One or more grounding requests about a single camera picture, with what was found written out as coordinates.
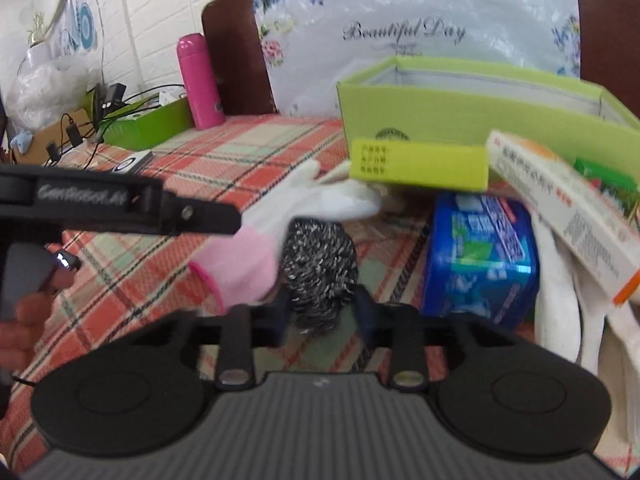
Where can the white orange medicine box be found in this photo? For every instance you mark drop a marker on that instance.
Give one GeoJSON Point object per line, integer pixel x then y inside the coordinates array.
{"type": "Point", "coordinates": [599, 237]}

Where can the dark green open box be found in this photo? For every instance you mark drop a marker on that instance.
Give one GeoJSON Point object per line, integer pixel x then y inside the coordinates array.
{"type": "Point", "coordinates": [145, 124]}

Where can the blue tissue pack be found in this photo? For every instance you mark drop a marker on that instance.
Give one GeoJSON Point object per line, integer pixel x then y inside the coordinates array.
{"type": "Point", "coordinates": [481, 258]}

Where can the steel wool scrubber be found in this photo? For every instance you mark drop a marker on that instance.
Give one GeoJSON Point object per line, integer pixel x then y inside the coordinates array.
{"type": "Point", "coordinates": [319, 267]}

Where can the person's left hand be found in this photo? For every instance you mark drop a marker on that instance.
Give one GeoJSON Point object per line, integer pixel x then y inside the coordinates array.
{"type": "Point", "coordinates": [25, 324]}

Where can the white round-marked device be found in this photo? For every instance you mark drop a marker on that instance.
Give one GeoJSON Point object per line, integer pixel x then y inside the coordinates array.
{"type": "Point", "coordinates": [133, 163]}

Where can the pink white glove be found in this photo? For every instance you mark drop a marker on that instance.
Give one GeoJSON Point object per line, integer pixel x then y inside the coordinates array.
{"type": "Point", "coordinates": [244, 268]}

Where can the pink thermos bottle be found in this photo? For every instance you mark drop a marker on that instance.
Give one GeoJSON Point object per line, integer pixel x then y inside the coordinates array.
{"type": "Point", "coordinates": [199, 81]}

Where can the small green box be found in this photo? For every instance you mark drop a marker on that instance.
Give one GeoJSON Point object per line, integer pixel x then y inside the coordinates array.
{"type": "Point", "coordinates": [619, 189]}

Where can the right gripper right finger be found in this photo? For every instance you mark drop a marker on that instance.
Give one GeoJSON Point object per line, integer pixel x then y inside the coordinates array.
{"type": "Point", "coordinates": [398, 328]}

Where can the black charger adapter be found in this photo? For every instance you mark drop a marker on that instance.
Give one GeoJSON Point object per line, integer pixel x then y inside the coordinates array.
{"type": "Point", "coordinates": [112, 98]}

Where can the yellow green box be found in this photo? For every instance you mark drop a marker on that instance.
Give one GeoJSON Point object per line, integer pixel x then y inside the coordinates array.
{"type": "Point", "coordinates": [428, 165]}

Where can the white plastic bag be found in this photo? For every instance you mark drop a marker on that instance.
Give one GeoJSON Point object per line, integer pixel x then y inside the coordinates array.
{"type": "Point", "coordinates": [39, 97]}

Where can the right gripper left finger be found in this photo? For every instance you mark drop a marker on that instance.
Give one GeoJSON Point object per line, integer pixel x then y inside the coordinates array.
{"type": "Point", "coordinates": [245, 328]}

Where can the floral plastic bedding bag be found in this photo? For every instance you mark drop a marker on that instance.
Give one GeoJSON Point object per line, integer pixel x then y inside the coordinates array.
{"type": "Point", "coordinates": [310, 45]}

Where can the light green cardboard box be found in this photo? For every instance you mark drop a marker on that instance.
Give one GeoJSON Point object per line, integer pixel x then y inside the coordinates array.
{"type": "Point", "coordinates": [446, 100]}

